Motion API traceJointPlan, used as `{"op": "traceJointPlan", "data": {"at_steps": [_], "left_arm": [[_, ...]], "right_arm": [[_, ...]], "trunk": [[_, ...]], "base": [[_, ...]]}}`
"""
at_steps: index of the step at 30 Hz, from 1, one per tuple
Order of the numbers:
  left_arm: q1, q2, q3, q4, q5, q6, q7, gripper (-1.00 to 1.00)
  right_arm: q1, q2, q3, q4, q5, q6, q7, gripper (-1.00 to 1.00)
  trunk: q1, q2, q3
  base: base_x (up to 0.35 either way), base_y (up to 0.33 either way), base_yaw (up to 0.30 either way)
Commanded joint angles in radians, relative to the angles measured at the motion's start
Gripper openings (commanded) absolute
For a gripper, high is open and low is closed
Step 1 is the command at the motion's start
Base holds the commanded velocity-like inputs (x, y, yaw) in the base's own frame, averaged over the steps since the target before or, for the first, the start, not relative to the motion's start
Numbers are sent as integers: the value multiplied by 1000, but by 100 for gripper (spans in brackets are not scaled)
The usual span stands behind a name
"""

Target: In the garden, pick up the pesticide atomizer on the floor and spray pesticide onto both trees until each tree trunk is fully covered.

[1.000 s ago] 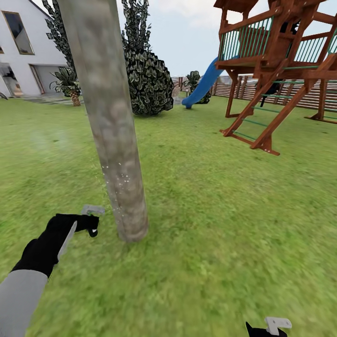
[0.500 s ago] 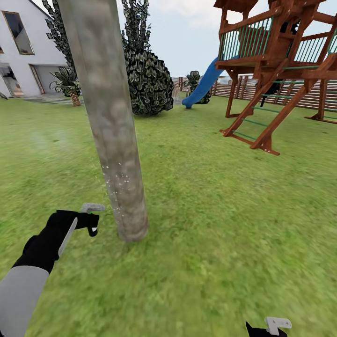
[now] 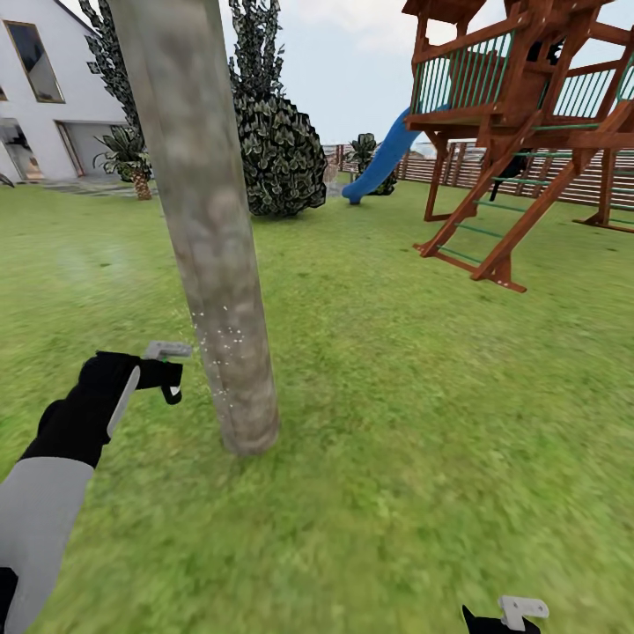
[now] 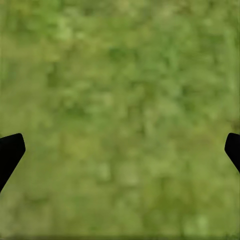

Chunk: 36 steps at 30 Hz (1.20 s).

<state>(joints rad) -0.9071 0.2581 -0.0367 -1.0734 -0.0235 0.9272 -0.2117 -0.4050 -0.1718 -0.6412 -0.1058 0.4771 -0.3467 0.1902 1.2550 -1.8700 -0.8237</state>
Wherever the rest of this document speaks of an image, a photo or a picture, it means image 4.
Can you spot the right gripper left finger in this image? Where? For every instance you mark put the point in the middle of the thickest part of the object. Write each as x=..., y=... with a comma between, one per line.
x=12, y=149

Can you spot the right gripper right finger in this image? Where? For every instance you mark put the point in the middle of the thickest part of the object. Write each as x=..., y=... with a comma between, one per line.
x=232, y=148

